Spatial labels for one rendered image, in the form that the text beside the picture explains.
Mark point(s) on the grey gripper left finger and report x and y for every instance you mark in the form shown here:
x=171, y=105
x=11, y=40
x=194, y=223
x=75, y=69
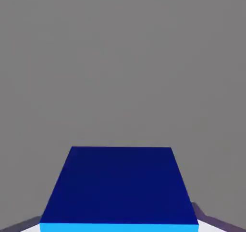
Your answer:
x=28, y=225

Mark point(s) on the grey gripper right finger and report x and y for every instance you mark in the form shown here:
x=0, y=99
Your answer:
x=209, y=224

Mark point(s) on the small blue cube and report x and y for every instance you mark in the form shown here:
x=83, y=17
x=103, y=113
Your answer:
x=119, y=187

